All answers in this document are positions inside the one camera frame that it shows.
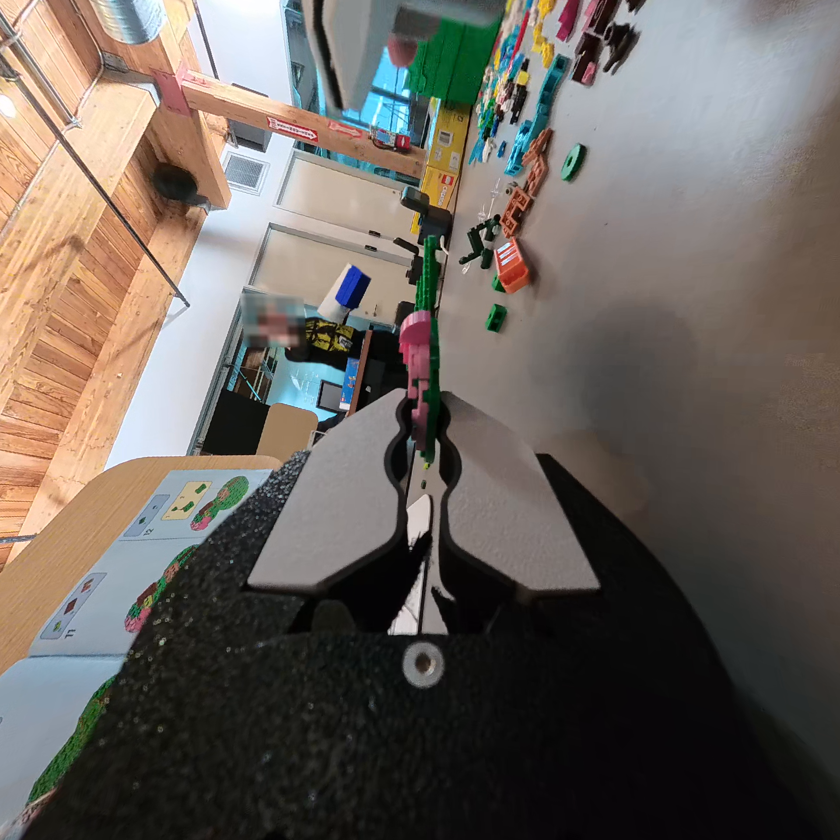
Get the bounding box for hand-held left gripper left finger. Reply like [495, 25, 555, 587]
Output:
[247, 387, 414, 597]

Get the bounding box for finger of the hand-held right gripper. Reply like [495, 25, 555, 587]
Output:
[301, 0, 431, 112]
[392, 0, 510, 32]

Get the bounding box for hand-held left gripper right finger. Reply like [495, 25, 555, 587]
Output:
[433, 390, 602, 602]

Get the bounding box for green lego plate stack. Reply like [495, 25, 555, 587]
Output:
[408, 16, 505, 107]

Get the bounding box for green and pink lego model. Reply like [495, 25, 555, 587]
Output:
[387, 235, 446, 636]

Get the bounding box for pile of colourful lego pieces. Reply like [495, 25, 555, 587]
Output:
[469, 0, 644, 177]

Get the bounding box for dark green lego figure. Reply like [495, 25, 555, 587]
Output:
[458, 218, 504, 271]

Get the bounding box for lego instruction booklet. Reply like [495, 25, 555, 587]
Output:
[0, 471, 271, 840]

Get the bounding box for orange lego brick white stripes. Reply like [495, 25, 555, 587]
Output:
[494, 238, 532, 295]

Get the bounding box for light wooden panel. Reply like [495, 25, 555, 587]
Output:
[252, 402, 321, 458]

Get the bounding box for yellow cardboard box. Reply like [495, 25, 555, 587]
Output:
[419, 164, 465, 212]
[425, 98, 471, 172]

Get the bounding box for black cabinet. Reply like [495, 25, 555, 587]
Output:
[199, 390, 271, 455]

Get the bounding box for blue and white box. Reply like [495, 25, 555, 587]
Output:
[318, 263, 373, 326]

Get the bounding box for light wooden booklet board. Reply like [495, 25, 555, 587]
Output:
[0, 455, 284, 677]

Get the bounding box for thin metal rod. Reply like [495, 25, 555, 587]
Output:
[60, 123, 193, 309]

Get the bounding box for metal conduit pipe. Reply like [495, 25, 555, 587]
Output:
[0, 12, 82, 132]

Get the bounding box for white wall vent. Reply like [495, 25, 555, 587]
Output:
[222, 151, 271, 196]

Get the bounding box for orange-brown lego frame piece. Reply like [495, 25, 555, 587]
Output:
[520, 128, 557, 199]
[499, 187, 535, 240]

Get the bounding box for red metal beam bracket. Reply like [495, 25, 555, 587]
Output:
[149, 65, 193, 118]

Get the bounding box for corrugated metal duct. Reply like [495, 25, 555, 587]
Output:
[87, 0, 169, 45]

